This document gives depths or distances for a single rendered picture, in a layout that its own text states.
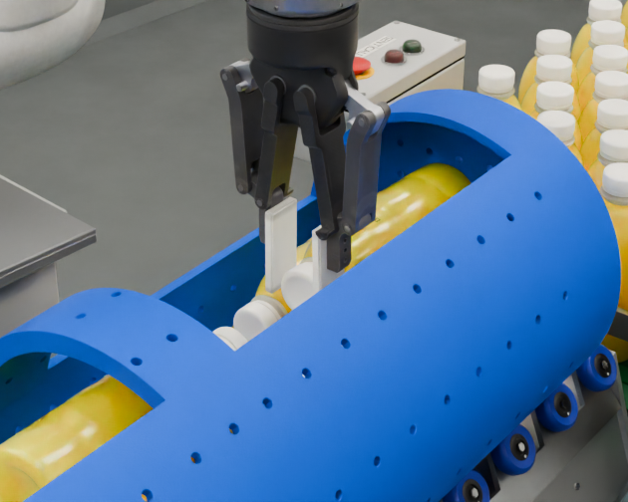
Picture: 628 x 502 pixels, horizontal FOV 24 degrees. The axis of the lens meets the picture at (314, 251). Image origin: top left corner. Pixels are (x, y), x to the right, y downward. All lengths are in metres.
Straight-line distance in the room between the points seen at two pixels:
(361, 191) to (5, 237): 0.56
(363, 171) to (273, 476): 0.22
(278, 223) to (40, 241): 0.44
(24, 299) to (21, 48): 0.26
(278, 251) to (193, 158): 2.73
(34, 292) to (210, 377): 0.69
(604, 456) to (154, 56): 3.17
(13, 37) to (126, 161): 2.28
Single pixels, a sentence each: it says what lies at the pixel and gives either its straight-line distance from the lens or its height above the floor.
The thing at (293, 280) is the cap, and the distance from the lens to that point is 1.08.
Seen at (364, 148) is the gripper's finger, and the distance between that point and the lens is 0.98.
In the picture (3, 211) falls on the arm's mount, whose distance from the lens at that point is 1.52.
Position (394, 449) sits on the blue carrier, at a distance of 0.99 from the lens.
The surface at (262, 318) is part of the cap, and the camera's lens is 1.13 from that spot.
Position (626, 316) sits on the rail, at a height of 0.98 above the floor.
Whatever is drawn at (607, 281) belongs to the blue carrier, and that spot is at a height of 1.12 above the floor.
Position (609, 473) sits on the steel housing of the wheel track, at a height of 0.86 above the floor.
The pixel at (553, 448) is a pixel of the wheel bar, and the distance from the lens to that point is 1.33.
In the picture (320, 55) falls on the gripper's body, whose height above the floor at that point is 1.37.
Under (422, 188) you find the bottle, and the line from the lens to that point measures 1.17.
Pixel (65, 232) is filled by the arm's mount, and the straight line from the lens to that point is 1.47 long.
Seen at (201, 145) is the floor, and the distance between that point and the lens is 3.86.
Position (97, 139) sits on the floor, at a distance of 3.92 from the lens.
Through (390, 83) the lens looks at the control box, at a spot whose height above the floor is 1.10.
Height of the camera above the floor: 1.75
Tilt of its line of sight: 31 degrees down
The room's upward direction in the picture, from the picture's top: straight up
